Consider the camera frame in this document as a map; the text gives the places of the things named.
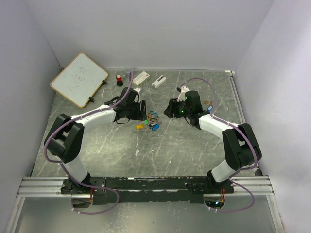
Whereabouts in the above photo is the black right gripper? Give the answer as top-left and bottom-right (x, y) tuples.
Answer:
(164, 97), (191, 118)

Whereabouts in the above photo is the yellow key tag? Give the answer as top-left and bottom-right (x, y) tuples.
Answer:
(136, 124), (144, 130)

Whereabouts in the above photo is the light blue key tag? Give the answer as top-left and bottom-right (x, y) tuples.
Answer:
(207, 105), (213, 112)

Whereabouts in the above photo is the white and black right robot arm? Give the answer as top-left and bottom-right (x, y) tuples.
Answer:
(164, 89), (262, 193)

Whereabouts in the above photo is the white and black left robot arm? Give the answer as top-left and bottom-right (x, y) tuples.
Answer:
(44, 87), (147, 194)

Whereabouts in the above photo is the white rectangular device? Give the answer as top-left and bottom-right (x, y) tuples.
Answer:
(152, 75), (167, 89)

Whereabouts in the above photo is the white and red cardboard box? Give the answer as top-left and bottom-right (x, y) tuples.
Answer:
(133, 71), (150, 87)

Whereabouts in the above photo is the red and black stamp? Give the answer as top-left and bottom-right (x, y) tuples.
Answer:
(116, 74), (123, 87)

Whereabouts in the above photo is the clear plastic cup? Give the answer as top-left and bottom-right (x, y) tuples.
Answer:
(124, 66), (133, 74)

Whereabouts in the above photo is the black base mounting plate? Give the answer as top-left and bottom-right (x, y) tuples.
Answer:
(60, 176), (234, 205)

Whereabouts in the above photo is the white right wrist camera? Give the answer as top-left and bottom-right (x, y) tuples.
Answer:
(177, 86), (189, 102)

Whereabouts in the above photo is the white board with wooden frame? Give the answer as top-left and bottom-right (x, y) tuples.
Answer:
(50, 52), (108, 108)

